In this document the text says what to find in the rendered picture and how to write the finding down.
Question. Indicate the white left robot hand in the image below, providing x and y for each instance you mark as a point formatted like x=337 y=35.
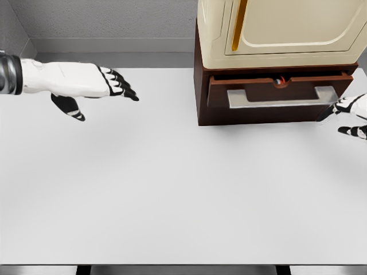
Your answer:
x=80 y=78

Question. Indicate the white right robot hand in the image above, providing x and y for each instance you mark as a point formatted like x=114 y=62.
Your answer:
x=357 y=106

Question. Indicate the small red black switch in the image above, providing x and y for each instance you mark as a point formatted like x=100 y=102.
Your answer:
x=279 y=82

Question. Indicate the brown drawer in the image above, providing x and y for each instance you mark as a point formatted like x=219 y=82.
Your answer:
x=218 y=97

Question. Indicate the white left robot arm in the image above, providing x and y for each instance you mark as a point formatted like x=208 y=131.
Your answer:
x=28 y=76

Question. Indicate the cream cabinet door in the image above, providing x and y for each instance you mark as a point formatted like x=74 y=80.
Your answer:
x=301 y=25

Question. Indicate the dark brown wooden cabinet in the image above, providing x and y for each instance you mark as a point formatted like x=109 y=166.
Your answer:
x=202 y=94

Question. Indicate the cream cabinet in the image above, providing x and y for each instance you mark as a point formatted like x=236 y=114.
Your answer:
x=215 y=34

